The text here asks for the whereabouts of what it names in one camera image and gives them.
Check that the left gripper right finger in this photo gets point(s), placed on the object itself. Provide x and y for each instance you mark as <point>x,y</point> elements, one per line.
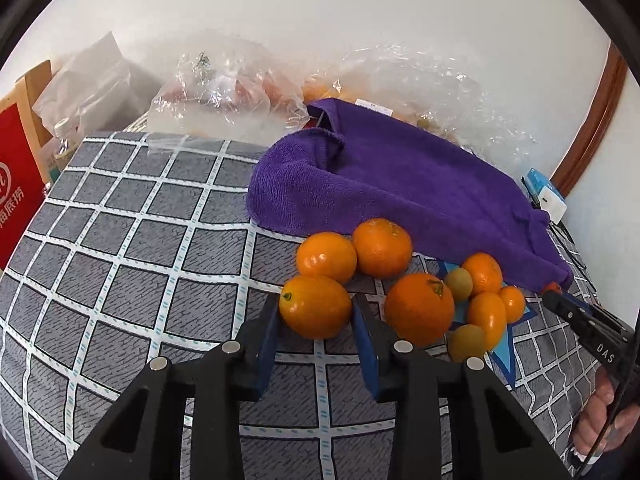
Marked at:
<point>491,436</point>

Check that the red paper shopping bag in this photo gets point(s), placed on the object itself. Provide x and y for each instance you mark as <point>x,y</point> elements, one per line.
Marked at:
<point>21,192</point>

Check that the rough mandarin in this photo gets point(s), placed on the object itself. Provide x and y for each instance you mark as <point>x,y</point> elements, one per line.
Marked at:
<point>383,248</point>

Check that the grey checkered bed sheet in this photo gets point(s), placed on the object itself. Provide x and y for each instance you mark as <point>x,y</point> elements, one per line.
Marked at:
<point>142,250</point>

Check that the clear bag of tomatoes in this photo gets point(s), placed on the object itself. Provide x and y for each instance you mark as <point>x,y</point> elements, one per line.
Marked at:
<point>238,92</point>

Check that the wooden bedside stand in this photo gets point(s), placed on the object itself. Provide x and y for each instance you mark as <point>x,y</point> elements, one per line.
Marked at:
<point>26,91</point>

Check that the round smooth orange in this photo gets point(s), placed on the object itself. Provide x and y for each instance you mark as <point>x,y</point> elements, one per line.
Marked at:
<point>327,254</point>

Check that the green kiwi fruit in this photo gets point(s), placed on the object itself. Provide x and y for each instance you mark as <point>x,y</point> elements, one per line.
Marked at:
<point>460,283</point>
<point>466,341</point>

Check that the small smooth orange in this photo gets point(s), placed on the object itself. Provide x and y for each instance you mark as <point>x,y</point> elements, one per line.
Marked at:
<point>315,307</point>

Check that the oval smooth orange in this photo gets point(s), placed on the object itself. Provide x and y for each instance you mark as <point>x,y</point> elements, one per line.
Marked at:
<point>487,311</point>

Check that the large stemmed mandarin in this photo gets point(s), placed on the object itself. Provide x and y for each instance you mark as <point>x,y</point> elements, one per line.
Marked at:
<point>419,308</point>

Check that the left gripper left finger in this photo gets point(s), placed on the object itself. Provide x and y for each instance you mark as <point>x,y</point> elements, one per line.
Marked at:
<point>140,436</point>

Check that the clear plastic bottle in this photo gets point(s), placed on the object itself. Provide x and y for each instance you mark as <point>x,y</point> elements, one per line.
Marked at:
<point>69,135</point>

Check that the blue white tissue box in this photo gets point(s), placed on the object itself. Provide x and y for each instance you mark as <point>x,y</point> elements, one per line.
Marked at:
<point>545,195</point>

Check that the small red tomato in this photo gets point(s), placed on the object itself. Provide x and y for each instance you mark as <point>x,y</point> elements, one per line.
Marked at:
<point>552,287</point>

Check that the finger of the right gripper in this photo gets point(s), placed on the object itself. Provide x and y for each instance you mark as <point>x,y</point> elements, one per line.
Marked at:
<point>587,322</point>

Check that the clear bag of oranges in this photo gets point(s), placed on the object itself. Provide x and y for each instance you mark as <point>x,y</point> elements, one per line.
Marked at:
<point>431,92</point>

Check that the purple towel covered tray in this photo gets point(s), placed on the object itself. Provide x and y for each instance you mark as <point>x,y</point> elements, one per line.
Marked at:
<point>356,164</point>

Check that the white plastic bag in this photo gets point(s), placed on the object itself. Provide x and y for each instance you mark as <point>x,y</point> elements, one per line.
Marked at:
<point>99,86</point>

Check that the mandarin beside kiwi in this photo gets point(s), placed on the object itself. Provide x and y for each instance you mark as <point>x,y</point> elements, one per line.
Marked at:
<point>485,273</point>

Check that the brown wooden door frame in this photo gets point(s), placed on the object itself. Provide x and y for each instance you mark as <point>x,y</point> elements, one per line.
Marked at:
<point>591,133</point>

